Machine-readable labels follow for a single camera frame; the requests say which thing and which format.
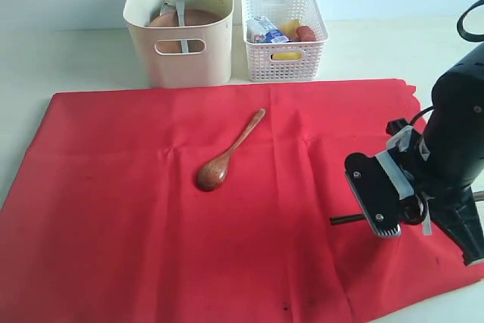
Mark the white perforated plastic basket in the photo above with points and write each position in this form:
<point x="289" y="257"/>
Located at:
<point x="261" y="67"/>

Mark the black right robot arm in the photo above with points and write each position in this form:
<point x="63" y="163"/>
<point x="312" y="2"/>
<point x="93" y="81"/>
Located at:
<point x="457" y="96"/>

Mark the silver table knife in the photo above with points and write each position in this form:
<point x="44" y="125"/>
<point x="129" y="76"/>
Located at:
<point x="180" y="10"/>

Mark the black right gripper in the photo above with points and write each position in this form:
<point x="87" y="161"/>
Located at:
<point x="441" y="179"/>

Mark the yellow cheese wedge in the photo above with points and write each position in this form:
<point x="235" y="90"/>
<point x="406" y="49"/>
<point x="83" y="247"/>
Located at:
<point x="291" y="30"/>

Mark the blue white milk carton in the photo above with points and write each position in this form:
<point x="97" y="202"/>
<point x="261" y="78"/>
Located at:
<point x="262" y="30"/>

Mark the stainless steel cup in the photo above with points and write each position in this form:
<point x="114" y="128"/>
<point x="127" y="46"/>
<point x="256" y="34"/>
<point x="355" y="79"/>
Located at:
<point x="167" y="8"/>

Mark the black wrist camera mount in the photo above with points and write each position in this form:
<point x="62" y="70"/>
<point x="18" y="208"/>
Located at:
<point x="375" y="193"/>

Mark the red table cloth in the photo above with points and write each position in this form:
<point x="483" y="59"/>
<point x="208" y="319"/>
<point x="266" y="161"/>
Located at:
<point x="105" y="223"/>

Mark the brown wooden plate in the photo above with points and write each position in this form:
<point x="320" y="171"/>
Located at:
<point x="193" y="17"/>

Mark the red sausage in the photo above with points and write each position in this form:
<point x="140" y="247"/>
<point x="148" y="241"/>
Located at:
<point x="305" y="34"/>

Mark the dark wooden chopstick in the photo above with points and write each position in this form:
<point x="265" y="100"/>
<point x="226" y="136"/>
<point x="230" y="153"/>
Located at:
<point x="347" y="219"/>

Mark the cream plastic bin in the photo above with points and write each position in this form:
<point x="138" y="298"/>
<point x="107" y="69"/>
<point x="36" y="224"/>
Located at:
<point x="211" y="66"/>

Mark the wooden spoon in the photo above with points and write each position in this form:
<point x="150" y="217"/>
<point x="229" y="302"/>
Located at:
<point x="213" y="173"/>

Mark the yellow orange fruit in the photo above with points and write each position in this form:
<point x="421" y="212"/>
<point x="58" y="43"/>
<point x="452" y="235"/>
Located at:
<point x="287" y="56"/>

